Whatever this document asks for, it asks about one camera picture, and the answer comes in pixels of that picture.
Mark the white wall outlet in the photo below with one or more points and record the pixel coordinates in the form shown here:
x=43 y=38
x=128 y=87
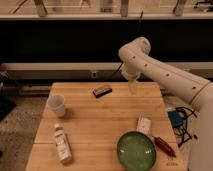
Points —
x=94 y=74

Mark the white lotion bottle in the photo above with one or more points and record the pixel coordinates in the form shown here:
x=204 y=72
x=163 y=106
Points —
x=62 y=145

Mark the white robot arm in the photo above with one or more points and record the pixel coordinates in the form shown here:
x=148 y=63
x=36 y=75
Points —
x=194 y=90

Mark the blue device on floor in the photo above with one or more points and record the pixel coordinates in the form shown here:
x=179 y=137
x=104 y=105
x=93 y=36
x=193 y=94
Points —
x=175 y=119

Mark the white small box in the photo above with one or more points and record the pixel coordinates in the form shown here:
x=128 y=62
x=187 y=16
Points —
x=144 y=125

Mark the black brown eraser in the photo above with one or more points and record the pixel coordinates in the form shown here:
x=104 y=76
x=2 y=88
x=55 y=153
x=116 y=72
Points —
x=102 y=90

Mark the translucent plastic cup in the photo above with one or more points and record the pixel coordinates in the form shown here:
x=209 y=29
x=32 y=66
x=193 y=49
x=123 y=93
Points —
x=56 y=103

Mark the translucent yellow end effector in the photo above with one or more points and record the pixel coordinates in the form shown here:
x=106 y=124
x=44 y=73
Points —
x=132 y=86

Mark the green glass bowl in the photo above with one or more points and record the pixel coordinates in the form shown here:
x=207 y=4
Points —
x=136 y=151

